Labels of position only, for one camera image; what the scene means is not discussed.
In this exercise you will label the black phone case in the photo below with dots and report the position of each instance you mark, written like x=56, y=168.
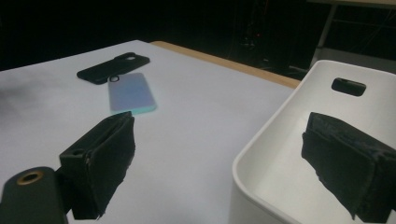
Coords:
x=106, y=70

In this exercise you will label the iridescent phone case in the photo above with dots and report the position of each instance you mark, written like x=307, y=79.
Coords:
x=130, y=93

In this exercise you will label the dark equipment rack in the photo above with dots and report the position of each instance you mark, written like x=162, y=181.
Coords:
x=255, y=34

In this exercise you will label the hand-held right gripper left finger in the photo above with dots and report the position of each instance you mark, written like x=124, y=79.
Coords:
x=106, y=161

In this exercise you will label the white plastic bin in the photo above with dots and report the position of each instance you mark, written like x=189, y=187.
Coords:
x=274, y=174

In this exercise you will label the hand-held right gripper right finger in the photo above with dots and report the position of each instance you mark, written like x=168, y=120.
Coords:
x=348, y=161

